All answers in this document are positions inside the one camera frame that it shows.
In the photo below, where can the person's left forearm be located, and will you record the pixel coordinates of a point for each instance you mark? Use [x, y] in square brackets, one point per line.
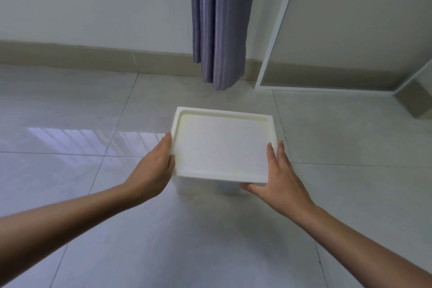
[60, 227]

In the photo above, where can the white plastic bin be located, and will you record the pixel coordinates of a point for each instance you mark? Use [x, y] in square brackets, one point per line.
[206, 187]

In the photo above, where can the white plastic lid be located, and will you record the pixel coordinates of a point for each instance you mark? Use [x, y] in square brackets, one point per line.
[221, 144]

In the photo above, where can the person's right middle finger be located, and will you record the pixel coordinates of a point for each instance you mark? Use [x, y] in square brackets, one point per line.
[282, 152]

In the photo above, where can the purple curtain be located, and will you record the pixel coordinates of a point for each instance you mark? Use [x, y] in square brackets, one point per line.
[219, 21]

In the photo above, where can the person's right forearm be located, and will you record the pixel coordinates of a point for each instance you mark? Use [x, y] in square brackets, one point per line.
[368, 247]

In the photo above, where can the person's left hand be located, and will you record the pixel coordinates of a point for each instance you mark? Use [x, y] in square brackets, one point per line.
[150, 173]

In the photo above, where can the person's right hand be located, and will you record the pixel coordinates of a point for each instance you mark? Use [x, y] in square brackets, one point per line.
[287, 186]

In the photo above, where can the person's right thumb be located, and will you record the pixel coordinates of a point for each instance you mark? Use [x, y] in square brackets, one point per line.
[253, 189]

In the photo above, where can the person's left thumb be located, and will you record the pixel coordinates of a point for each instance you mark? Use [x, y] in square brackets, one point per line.
[172, 165]

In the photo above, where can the white framed mirror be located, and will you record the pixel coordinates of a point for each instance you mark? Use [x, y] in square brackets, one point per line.
[341, 24]

